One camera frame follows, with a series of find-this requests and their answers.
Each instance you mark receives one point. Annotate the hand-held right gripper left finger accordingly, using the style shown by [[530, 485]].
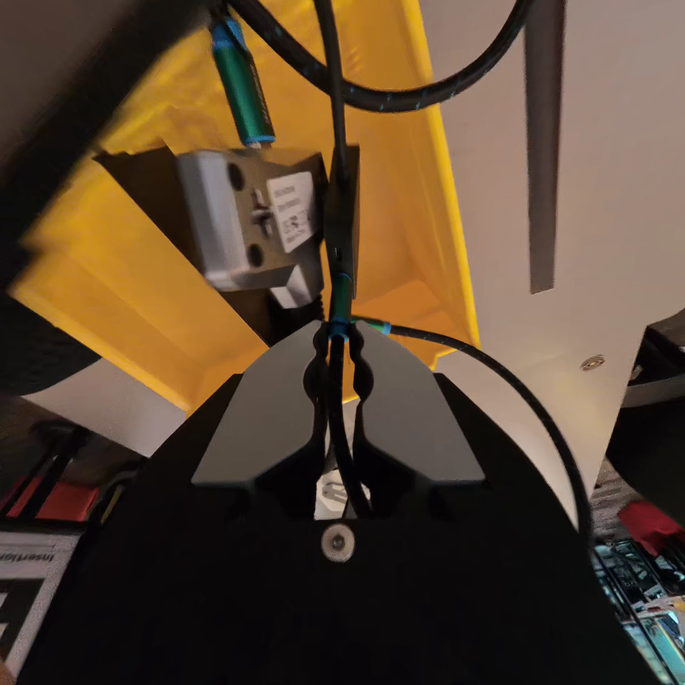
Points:
[[251, 417]]

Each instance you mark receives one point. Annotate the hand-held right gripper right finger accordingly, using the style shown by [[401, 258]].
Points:
[[423, 417]]

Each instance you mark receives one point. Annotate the yellow plastic bin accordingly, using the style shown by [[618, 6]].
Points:
[[401, 214]]

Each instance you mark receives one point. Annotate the silver hdmi port adapter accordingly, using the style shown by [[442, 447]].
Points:
[[214, 214]]

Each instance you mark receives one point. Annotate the black multiport hub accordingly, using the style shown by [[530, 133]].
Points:
[[342, 214]]

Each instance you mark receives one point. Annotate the round metal table fitting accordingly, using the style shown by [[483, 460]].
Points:
[[592, 363]]

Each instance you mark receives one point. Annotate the pile of colourful packets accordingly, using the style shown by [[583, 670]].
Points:
[[642, 588]]

